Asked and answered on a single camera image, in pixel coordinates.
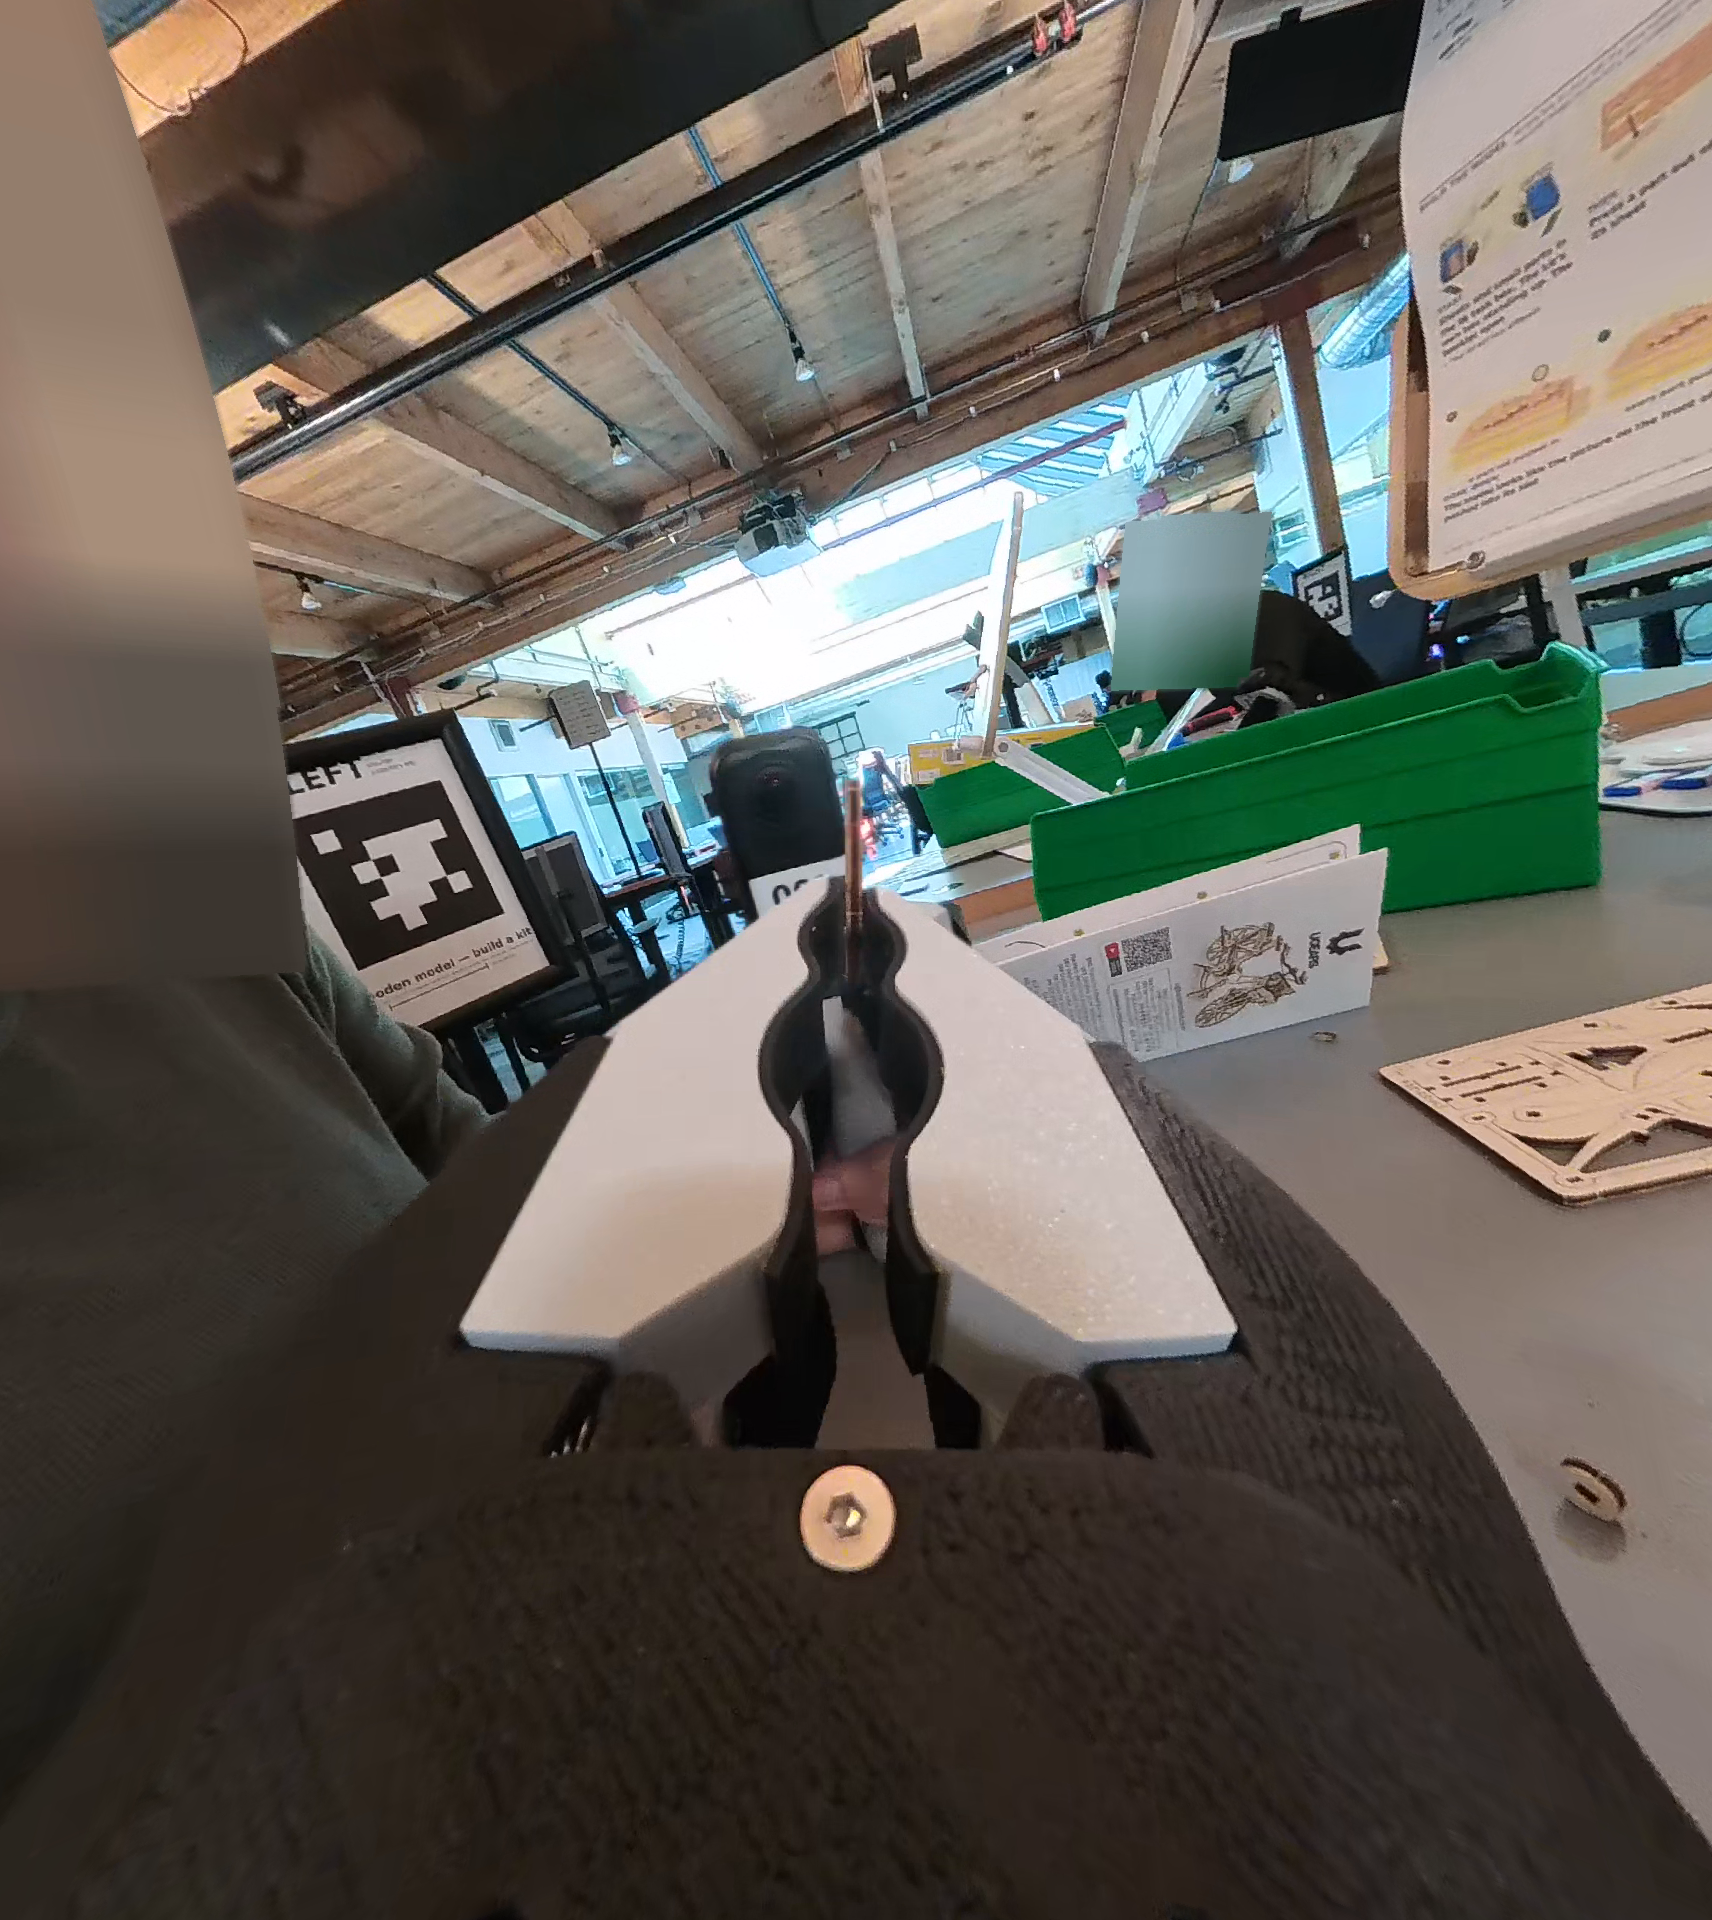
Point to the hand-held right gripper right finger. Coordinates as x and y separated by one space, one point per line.
1067 1185

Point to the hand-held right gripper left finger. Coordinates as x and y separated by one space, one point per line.
647 1185

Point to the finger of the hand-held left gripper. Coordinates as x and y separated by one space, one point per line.
852 1081

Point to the small wooden model part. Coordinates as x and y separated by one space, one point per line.
852 871

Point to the person's left forearm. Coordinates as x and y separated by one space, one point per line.
391 1081

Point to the laser-cut wooden parts sheet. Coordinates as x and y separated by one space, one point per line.
1516 1110

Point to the person's left hand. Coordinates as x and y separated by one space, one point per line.
852 1201

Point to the grey sign on pole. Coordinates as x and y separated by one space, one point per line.
578 712

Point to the black office chair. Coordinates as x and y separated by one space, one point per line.
594 945

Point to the green plastic bin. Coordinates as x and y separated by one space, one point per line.
1321 811
1007 789

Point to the white instruction booklet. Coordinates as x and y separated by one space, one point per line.
1187 961

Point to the ceiling projector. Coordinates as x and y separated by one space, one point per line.
779 536

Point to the framed marker poster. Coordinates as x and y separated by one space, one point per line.
407 871

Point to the small marker sign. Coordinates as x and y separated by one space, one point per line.
1324 592

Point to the small wooden washer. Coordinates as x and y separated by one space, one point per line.
1576 1489

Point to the white round mat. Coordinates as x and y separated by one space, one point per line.
1650 773

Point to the instruction board on stand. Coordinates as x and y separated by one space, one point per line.
1590 270

